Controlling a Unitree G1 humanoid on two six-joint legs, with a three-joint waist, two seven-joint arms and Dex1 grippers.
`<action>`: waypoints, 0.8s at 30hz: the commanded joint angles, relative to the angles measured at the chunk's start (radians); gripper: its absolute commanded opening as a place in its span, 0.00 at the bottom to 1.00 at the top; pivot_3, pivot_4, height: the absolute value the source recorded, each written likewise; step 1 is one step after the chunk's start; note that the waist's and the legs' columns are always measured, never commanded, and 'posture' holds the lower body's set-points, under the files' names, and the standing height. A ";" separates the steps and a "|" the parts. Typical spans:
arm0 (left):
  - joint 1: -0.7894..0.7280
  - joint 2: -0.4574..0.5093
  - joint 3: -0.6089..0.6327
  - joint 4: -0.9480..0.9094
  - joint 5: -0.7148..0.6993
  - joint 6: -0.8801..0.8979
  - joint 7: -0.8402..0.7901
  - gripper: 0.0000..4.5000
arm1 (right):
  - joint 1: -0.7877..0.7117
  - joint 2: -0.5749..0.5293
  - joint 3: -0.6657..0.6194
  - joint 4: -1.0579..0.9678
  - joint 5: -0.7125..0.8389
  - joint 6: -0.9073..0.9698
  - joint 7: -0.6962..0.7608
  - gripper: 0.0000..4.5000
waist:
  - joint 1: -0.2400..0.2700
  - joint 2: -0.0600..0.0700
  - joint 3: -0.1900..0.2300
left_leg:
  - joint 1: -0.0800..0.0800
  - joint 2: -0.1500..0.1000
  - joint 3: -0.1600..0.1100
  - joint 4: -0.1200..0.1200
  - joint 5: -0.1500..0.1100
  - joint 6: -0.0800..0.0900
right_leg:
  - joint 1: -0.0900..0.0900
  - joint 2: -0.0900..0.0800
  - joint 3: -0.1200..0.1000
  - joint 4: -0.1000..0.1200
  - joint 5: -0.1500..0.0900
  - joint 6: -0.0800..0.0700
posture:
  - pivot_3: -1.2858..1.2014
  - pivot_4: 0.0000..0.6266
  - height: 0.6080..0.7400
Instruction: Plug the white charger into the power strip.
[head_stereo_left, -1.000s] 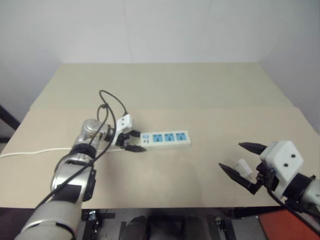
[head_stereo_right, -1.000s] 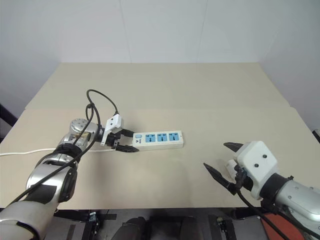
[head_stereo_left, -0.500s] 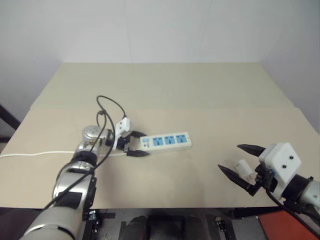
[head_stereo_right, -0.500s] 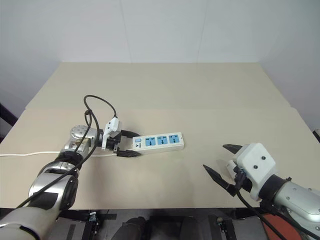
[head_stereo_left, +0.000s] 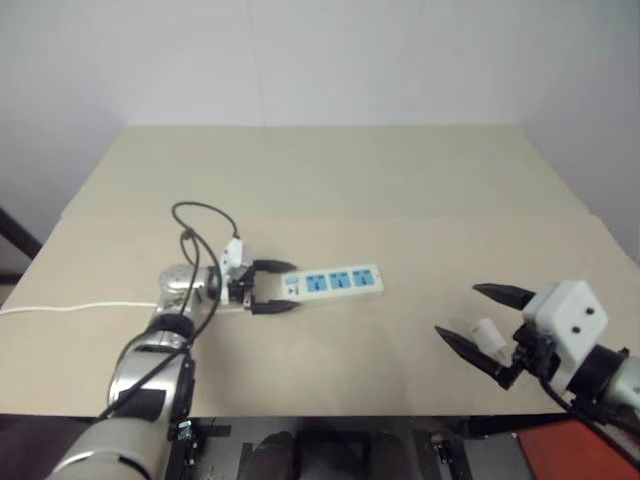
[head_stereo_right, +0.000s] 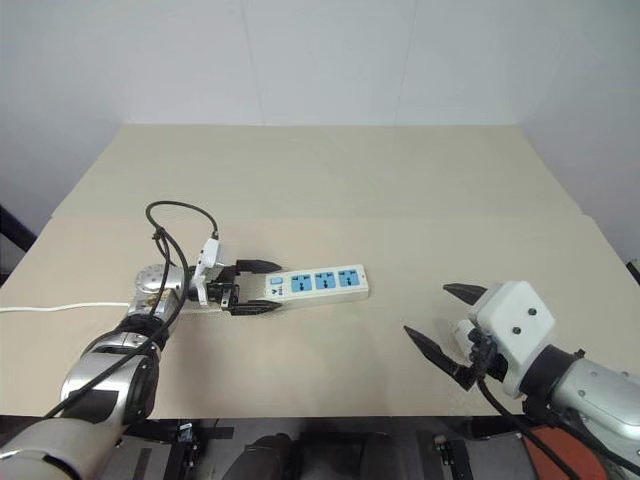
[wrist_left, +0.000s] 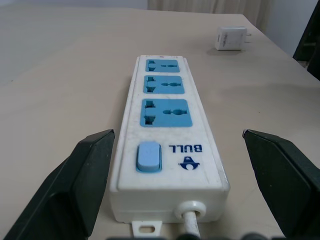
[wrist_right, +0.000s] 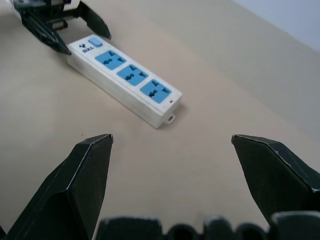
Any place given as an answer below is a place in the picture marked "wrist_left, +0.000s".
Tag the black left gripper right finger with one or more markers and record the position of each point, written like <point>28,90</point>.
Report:
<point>287,180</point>

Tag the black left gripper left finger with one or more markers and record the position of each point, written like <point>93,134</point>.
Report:
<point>62,190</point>

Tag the white blue power strip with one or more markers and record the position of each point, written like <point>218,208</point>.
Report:
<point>165,140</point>

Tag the white charger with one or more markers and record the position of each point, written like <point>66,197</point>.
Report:
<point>230,39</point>

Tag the black chair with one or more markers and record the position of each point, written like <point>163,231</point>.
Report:
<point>308,42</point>

